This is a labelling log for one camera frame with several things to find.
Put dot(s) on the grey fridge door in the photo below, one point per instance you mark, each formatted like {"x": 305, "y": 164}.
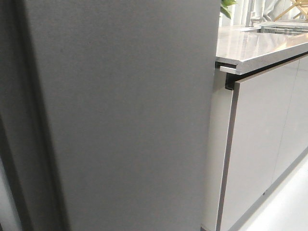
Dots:
{"x": 104, "y": 112}

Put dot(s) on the grey kitchen cabinet door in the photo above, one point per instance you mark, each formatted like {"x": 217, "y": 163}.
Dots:
{"x": 259, "y": 111}

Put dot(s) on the white cabinet side panel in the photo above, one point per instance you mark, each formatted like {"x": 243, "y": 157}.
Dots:
{"x": 216, "y": 148}

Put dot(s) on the green plant leaves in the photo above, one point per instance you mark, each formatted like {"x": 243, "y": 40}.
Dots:
{"x": 224, "y": 7}

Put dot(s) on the metal kitchen faucet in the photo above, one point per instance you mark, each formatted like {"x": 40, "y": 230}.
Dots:
{"x": 250, "y": 17}

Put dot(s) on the stainless steel sink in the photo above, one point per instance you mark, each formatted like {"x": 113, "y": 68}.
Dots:
{"x": 291, "y": 27}

